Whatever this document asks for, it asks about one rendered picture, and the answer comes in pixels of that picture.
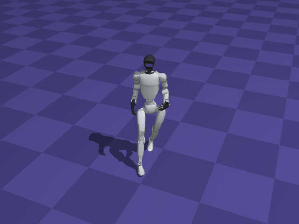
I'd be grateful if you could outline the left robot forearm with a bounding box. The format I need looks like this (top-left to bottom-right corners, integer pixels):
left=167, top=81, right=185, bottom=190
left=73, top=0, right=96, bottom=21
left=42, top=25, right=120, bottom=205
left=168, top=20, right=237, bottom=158
left=163, top=89, right=170, bottom=105

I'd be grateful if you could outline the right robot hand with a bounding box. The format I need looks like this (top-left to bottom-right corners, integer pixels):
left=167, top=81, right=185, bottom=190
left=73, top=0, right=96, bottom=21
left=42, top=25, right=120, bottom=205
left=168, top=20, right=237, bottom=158
left=131, top=99, right=136, bottom=115

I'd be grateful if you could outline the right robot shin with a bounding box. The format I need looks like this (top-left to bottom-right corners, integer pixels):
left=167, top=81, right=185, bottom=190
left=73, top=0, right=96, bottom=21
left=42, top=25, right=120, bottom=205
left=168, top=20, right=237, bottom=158
left=137, top=137, right=144, bottom=166

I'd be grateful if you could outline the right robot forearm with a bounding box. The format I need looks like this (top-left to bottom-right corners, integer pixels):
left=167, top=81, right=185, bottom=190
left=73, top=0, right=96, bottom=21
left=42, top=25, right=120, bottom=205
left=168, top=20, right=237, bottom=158
left=131, top=87, right=139, bottom=103

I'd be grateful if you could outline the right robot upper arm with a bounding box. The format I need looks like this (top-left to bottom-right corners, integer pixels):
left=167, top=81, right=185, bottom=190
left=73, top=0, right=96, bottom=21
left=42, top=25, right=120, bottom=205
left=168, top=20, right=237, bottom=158
left=133, top=71, right=140, bottom=90

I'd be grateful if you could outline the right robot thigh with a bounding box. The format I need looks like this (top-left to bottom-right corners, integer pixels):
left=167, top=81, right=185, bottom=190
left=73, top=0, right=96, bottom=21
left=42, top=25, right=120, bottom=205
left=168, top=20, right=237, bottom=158
left=136, top=107, right=146, bottom=143

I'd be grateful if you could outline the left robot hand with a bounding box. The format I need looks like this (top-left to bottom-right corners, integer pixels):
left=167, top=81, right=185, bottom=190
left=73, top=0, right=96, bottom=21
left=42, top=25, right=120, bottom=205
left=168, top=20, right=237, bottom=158
left=158, top=101, right=170, bottom=111

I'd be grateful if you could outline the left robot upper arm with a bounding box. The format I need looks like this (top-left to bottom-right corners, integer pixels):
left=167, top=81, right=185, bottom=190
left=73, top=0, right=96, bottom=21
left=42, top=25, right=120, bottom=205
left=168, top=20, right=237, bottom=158
left=158, top=73, right=168, bottom=95

